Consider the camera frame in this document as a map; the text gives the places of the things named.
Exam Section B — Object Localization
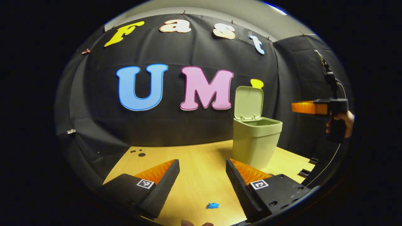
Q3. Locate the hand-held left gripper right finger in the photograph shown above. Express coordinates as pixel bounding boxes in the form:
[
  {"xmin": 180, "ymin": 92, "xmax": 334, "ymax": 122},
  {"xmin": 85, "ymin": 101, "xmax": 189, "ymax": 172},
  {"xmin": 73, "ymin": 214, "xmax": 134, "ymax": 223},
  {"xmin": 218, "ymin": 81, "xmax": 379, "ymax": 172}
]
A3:
[{"xmin": 225, "ymin": 158, "xmax": 320, "ymax": 221}]

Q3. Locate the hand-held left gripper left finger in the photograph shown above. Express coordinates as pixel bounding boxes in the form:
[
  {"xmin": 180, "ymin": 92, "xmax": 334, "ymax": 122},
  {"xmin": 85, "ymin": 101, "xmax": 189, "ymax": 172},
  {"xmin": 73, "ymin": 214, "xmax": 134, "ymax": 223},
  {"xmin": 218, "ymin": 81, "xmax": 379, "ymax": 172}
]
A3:
[{"xmin": 98, "ymin": 159, "xmax": 181, "ymax": 219}]

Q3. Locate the green desktop garbage bin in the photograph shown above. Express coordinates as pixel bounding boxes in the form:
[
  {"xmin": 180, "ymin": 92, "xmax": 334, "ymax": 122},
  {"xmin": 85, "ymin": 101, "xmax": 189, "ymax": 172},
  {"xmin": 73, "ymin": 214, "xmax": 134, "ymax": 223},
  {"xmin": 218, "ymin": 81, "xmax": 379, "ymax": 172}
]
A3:
[{"xmin": 232, "ymin": 86, "xmax": 283, "ymax": 170}]

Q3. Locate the wooden desktop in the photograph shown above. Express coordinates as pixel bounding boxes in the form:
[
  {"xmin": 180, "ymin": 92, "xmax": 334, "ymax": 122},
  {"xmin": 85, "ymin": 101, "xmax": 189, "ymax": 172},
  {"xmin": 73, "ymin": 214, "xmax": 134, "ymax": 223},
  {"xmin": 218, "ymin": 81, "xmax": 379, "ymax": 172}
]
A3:
[{"xmin": 103, "ymin": 140, "xmax": 315, "ymax": 226}]

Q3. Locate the black backdrop cloth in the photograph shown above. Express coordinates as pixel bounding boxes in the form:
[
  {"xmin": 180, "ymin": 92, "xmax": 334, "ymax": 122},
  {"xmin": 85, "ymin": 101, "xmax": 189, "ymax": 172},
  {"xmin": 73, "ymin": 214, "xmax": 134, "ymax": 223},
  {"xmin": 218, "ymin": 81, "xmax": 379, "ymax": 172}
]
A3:
[{"xmin": 55, "ymin": 13, "xmax": 355, "ymax": 189}]

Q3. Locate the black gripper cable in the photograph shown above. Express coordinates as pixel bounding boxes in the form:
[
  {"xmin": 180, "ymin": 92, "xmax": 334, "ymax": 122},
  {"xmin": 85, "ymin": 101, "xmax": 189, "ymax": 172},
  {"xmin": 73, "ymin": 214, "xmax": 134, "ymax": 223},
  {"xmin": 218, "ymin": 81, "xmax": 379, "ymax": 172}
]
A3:
[{"xmin": 302, "ymin": 143, "xmax": 343, "ymax": 189}]

